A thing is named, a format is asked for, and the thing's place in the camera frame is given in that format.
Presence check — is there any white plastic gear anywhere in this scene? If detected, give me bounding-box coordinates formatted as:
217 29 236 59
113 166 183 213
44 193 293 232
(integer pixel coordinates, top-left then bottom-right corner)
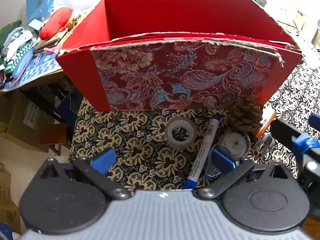
219 130 251 159

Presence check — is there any white blue marker pen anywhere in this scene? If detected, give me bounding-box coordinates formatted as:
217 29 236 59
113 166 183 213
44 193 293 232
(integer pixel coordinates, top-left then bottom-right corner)
183 114 221 190

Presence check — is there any floral patterned tablecloth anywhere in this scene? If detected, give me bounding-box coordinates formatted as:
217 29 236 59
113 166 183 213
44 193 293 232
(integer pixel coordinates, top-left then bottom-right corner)
69 55 319 193

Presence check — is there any brown pine cone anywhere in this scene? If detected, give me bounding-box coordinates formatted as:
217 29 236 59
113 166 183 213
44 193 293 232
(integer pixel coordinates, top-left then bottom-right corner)
227 97 263 132

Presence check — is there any clear tape roll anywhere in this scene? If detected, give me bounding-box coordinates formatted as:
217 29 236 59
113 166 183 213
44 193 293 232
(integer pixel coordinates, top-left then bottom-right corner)
164 117 197 151

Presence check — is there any brown cardboard carton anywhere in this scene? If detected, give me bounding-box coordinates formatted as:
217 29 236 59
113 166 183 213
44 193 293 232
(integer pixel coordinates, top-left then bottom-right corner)
1 91 69 155

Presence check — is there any red brocade cardboard box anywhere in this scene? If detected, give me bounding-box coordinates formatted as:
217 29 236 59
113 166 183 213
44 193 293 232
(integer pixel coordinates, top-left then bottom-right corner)
56 0 302 111

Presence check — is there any pile of clothes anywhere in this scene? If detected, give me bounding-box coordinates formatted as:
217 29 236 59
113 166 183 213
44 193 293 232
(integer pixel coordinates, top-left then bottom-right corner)
1 20 34 84

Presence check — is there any red cushion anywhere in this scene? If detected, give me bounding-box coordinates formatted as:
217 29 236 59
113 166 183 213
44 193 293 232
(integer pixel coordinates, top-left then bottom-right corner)
39 7 73 41

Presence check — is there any blue plastic bag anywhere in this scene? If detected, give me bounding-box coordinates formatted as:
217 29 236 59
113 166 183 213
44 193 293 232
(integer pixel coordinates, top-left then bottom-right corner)
26 0 54 24

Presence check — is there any orange handled metal tool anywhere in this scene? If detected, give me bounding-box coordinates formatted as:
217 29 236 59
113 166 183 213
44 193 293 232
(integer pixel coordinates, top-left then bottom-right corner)
253 108 276 155

